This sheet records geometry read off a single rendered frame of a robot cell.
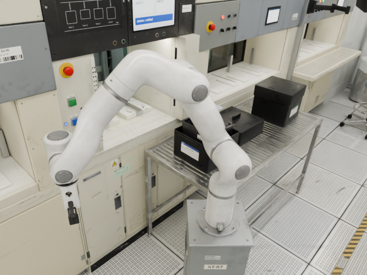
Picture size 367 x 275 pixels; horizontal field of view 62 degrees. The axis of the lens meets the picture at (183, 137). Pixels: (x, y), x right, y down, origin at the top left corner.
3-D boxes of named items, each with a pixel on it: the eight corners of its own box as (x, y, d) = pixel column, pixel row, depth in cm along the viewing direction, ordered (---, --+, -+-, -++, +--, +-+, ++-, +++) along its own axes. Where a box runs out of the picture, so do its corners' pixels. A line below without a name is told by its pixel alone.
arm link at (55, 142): (80, 177, 95) (77, 160, 102) (74, 141, 88) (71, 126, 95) (51, 183, 92) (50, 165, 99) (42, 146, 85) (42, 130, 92)
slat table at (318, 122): (209, 289, 192) (222, 199, 152) (146, 235, 226) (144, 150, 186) (300, 192, 275) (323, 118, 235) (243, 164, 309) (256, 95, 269)
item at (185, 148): (172, 153, 185) (173, 129, 176) (202, 138, 202) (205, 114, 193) (206, 174, 169) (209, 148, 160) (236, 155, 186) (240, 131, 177)
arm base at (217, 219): (242, 237, 132) (248, 205, 123) (199, 237, 131) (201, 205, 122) (234, 205, 149) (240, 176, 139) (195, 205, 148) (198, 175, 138)
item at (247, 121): (238, 147, 194) (242, 129, 188) (204, 130, 212) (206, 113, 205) (263, 132, 213) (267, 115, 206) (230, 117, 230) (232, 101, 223)
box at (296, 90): (284, 127, 219) (291, 95, 206) (249, 115, 234) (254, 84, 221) (299, 115, 238) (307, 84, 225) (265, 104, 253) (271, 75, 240)
